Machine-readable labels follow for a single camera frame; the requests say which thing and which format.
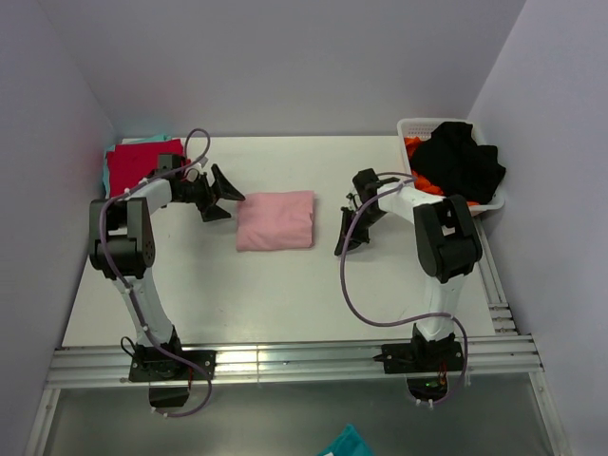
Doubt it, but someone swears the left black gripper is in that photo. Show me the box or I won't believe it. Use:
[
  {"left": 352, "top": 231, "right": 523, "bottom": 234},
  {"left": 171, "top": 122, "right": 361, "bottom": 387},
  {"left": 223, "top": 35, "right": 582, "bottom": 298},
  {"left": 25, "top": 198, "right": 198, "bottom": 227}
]
[{"left": 176, "top": 165, "right": 245, "bottom": 222}]

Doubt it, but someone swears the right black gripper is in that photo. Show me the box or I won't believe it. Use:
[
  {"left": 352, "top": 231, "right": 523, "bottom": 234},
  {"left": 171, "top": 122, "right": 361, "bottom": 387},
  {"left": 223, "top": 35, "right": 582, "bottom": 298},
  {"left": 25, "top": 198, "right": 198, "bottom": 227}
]
[{"left": 335, "top": 205, "right": 387, "bottom": 256}]

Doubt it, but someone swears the pink t-shirt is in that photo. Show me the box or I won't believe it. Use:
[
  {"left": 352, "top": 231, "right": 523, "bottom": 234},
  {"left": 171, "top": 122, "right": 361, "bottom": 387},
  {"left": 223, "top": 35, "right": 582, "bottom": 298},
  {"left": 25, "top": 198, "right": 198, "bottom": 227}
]
[{"left": 236, "top": 190, "right": 314, "bottom": 252}]

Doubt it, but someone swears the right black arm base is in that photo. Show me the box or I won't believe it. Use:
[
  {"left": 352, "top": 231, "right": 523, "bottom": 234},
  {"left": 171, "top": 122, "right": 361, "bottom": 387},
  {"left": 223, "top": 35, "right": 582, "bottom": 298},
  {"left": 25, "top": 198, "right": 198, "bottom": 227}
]
[{"left": 373, "top": 338, "right": 468, "bottom": 409}]

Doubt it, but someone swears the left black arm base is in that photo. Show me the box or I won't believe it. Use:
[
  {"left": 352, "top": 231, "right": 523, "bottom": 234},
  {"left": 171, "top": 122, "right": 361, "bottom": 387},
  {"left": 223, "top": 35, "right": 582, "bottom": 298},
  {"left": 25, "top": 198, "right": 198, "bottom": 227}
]
[{"left": 120, "top": 335, "right": 217, "bottom": 411}]

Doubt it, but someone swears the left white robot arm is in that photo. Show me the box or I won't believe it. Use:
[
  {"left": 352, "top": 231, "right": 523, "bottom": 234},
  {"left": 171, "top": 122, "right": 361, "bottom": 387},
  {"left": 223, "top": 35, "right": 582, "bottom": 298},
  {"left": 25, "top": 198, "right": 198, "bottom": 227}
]
[{"left": 88, "top": 154, "right": 245, "bottom": 379}]

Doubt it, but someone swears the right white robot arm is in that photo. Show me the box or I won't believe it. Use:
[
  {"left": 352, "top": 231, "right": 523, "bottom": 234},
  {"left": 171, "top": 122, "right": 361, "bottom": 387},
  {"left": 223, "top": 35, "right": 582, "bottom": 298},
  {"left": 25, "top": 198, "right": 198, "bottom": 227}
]
[{"left": 334, "top": 168, "right": 483, "bottom": 371}]

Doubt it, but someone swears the orange t-shirt in basket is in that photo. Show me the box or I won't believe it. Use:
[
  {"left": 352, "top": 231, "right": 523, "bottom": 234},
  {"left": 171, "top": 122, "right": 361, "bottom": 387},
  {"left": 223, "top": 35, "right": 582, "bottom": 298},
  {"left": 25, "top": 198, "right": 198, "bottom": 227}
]
[{"left": 404, "top": 135, "right": 482, "bottom": 206}]

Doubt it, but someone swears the red folded t-shirt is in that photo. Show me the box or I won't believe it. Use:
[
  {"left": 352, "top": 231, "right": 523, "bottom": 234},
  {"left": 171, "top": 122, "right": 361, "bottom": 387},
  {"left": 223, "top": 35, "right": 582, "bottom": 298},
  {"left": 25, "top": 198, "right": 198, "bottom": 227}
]
[{"left": 107, "top": 138, "right": 184, "bottom": 198}]

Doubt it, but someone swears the teal folded t-shirt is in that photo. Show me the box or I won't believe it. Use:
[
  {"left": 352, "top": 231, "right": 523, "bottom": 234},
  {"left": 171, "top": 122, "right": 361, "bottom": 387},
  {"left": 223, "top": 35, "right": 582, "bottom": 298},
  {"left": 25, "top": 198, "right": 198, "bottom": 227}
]
[{"left": 102, "top": 134, "right": 172, "bottom": 198}]

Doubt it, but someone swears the white plastic laundry basket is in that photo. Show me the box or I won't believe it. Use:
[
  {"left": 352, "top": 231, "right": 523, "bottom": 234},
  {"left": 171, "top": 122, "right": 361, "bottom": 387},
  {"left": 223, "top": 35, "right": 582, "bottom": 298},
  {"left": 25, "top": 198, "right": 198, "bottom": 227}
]
[{"left": 396, "top": 117, "right": 505, "bottom": 219}]

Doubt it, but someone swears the black t-shirt in basket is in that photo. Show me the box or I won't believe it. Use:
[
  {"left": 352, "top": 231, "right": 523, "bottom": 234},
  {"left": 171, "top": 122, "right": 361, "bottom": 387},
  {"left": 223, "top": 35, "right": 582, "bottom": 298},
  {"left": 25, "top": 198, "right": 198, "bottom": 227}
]
[{"left": 407, "top": 122, "right": 506, "bottom": 205}]

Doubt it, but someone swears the teal cloth on floor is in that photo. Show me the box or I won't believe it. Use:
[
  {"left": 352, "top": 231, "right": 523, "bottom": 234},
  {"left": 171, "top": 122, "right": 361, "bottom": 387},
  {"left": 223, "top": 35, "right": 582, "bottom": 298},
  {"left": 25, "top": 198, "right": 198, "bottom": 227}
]
[{"left": 318, "top": 424, "right": 373, "bottom": 456}]

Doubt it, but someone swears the right side aluminium rail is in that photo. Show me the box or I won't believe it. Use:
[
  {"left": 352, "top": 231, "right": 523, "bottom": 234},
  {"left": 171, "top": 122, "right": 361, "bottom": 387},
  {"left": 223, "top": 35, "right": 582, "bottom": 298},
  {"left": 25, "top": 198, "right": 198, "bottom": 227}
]
[{"left": 474, "top": 218, "right": 519, "bottom": 335}]

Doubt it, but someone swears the aluminium mounting rail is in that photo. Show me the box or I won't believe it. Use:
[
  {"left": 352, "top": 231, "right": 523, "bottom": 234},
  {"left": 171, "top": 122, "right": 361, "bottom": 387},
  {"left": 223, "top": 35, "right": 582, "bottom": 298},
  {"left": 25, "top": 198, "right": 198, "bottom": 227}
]
[{"left": 45, "top": 335, "right": 543, "bottom": 390}]

